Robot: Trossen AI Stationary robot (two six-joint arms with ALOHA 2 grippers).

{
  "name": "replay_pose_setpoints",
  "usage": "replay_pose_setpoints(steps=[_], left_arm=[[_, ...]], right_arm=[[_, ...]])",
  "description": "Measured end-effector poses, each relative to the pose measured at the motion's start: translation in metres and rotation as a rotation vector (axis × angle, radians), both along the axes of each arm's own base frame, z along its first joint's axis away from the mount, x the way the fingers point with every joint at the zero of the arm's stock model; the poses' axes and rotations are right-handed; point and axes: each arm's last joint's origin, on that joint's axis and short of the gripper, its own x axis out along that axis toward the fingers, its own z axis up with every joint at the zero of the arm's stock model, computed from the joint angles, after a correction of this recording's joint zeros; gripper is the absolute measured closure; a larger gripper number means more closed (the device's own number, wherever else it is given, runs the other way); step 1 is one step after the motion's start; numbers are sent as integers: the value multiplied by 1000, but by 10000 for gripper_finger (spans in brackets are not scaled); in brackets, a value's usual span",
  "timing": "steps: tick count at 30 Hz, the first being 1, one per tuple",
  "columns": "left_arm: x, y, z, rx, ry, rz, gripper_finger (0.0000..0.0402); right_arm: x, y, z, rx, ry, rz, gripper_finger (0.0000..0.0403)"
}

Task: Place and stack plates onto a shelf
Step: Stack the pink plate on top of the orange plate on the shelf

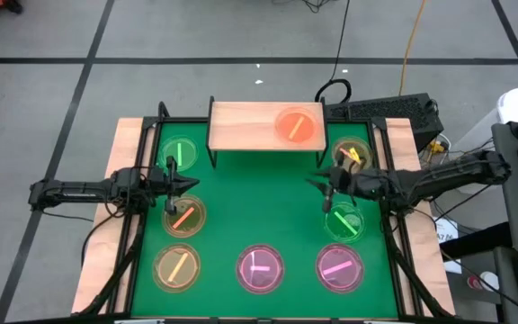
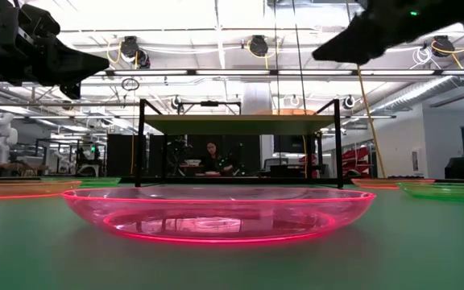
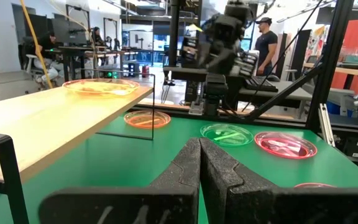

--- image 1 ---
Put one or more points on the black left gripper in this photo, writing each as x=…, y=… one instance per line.
x=170, y=184

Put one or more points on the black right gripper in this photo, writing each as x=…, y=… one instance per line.
x=344, y=182

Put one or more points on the green translucent plate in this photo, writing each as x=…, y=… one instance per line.
x=188, y=150
x=352, y=230

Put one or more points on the amber translucent plate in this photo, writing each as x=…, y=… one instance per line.
x=363, y=147

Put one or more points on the orange plate with yellow stripe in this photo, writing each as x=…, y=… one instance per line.
x=168, y=275

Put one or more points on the pink translucent plate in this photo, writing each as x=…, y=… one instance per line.
x=341, y=280
x=264, y=280

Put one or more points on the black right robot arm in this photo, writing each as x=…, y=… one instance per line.
x=443, y=173

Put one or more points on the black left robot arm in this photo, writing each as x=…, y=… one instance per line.
x=83, y=189

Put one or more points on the wooden shelf with black legs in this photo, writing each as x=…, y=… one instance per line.
x=245, y=126

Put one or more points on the orange plate with red stripe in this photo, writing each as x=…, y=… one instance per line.
x=190, y=223

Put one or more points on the red translucent plate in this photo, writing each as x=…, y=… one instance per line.
x=286, y=129

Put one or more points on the green table mat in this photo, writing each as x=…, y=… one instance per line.
x=263, y=202

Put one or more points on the black vented computer box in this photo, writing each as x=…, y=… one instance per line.
x=389, y=112

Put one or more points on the yellow plug connector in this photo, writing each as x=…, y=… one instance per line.
x=436, y=146

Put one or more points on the white paper sheet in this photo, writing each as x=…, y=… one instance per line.
x=445, y=234

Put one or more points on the red and white round item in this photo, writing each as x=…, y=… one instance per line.
x=481, y=281

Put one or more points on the black aluminium table frame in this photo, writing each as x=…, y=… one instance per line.
x=150, y=121

